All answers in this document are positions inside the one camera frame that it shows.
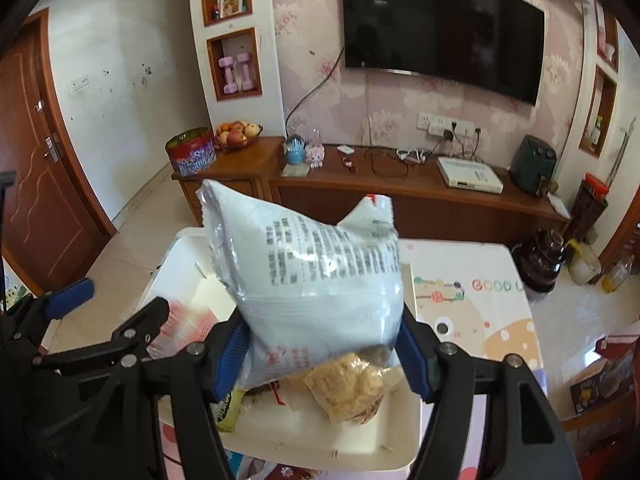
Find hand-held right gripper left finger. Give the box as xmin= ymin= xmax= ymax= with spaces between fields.
xmin=85 ymin=317 xmax=251 ymax=480

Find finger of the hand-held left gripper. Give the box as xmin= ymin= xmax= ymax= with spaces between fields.
xmin=30 ymin=297 xmax=172 ymax=377
xmin=6 ymin=279 xmax=96 ymax=357

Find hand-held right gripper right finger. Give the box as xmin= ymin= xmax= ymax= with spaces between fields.
xmin=397 ymin=307 xmax=583 ymax=480

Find clear rice cracker bag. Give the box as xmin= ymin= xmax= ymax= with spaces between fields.
xmin=301 ymin=351 xmax=387 ymax=424

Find white printed snack packet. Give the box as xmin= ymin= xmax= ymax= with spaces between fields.
xmin=195 ymin=178 xmax=407 ymax=392

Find white plastic storage box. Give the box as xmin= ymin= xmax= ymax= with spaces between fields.
xmin=142 ymin=226 xmax=425 ymax=472

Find brown wooden door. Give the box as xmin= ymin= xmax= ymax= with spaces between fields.
xmin=0 ymin=9 xmax=117 ymax=297

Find dark juicer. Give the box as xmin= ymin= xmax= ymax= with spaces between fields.
xmin=512 ymin=229 xmax=569 ymax=302

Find wooden television cabinet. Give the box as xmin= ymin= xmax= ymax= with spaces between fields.
xmin=171 ymin=135 xmax=572 ymax=252

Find red round tin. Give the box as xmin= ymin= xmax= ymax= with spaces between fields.
xmin=165 ymin=127 xmax=217 ymax=177

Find printed cardboard box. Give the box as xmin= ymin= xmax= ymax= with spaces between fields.
xmin=569 ymin=359 xmax=640 ymax=417

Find white set-top box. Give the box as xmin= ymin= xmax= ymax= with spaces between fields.
xmin=436 ymin=155 xmax=504 ymax=195

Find clear plastic jug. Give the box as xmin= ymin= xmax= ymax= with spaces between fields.
xmin=567 ymin=241 xmax=602 ymax=284

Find fruit bowl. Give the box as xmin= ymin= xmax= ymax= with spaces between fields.
xmin=215 ymin=119 xmax=264 ymax=154

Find blue snow globe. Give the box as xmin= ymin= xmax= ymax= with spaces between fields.
xmin=283 ymin=135 xmax=307 ymax=166

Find yellow liquid bottle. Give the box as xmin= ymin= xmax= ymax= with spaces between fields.
xmin=601 ymin=254 xmax=634 ymax=294

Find pink plush toy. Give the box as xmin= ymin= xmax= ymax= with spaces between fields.
xmin=306 ymin=130 xmax=326 ymax=169

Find dark green air fryer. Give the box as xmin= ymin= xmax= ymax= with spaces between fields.
xmin=510 ymin=134 xmax=557 ymax=197

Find brown jar red lid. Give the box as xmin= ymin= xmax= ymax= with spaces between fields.
xmin=569 ymin=173 xmax=611 ymax=244

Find pink dumbbell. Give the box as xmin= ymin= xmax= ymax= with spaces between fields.
xmin=235 ymin=52 xmax=253 ymax=92
xmin=218 ymin=55 xmax=239 ymax=94

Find white wall power outlets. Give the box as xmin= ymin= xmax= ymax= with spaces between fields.
xmin=417 ymin=112 xmax=477 ymax=139

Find black television cable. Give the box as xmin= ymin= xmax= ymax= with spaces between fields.
xmin=284 ymin=45 xmax=347 ymax=137

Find black wall television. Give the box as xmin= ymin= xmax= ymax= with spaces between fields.
xmin=340 ymin=0 xmax=546 ymax=106

